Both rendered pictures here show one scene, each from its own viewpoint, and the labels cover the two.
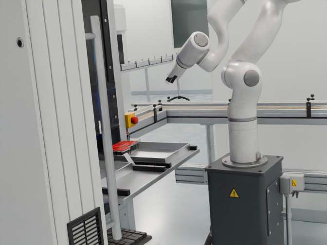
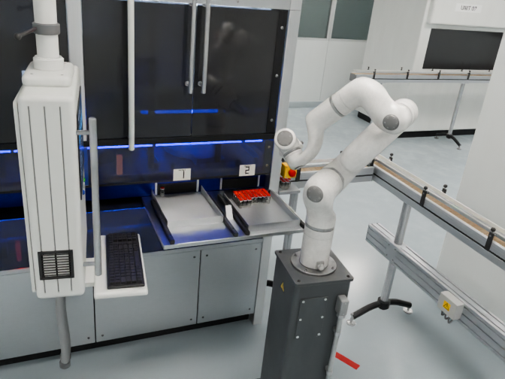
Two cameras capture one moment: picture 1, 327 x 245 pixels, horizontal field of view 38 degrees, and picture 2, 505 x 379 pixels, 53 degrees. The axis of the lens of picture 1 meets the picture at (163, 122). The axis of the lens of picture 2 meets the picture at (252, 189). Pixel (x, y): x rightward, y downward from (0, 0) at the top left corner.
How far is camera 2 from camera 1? 1.39 m
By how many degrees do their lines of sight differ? 39
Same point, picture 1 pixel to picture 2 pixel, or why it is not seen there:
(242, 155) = (303, 258)
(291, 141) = not seen: outside the picture
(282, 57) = not seen: outside the picture
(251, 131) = (316, 241)
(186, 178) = (373, 241)
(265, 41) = (352, 162)
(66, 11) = (52, 116)
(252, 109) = (321, 221)
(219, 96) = (470, 171)
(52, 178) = (29, 221)
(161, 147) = (285, 210)
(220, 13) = (312, 118)
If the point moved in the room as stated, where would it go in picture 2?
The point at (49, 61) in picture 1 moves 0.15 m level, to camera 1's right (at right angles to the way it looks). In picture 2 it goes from (32, 148) to (58, 162)
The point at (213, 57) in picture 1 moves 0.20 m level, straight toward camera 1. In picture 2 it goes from (294, 159) to (256, 168)
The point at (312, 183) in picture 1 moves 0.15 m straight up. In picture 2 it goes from (470, 319) to (478, 294)
